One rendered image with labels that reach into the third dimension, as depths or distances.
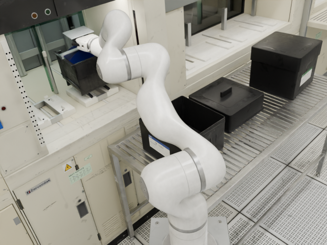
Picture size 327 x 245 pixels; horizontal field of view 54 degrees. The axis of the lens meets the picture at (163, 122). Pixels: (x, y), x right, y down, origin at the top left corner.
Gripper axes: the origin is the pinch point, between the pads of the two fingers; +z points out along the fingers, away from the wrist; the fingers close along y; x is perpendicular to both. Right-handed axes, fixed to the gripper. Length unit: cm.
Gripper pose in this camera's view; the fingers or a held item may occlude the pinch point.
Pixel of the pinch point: (79, 37)
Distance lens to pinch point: 167.0
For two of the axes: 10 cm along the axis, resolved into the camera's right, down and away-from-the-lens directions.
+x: -0.8, -8.1, -5.8
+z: -6.4, -4.1, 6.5
